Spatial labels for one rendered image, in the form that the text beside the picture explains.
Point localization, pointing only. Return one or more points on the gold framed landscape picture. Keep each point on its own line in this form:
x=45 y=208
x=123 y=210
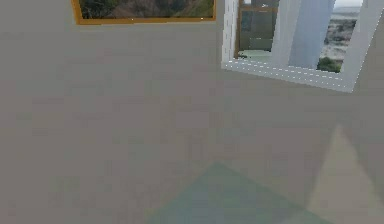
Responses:
x=146 y=10

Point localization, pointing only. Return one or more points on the white framed window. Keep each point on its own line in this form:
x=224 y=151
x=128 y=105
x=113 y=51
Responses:
x=293 y=71

